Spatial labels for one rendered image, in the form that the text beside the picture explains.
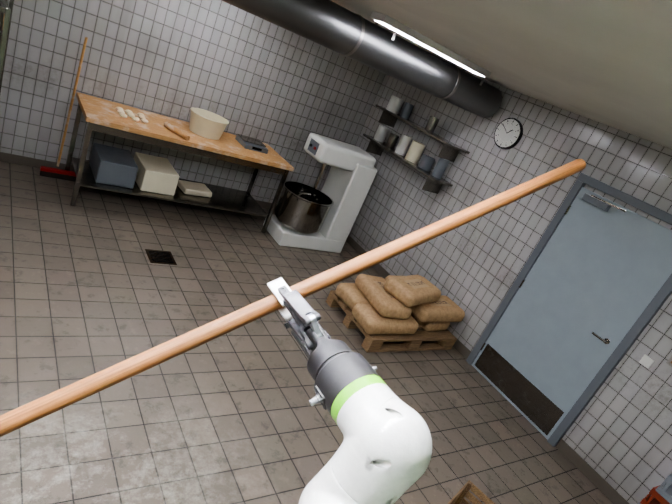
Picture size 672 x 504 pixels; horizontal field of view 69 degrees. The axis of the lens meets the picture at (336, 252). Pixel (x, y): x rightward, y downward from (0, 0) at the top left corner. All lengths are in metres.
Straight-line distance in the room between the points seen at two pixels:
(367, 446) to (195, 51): 5.50
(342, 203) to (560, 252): 2.57
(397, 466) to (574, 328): 4.20
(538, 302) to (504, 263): 0.54
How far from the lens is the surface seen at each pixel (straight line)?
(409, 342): 4.91
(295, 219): 5.80
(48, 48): 5.73
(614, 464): 4.85
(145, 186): 5.49
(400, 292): 4.63
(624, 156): 4.85
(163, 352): 0.88
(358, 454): 0.68
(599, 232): 4.76
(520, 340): 5.06
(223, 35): 5.99
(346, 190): 5.98
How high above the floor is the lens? 2.24
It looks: 20 degrees down
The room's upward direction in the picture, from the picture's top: 24 degrees clockwise
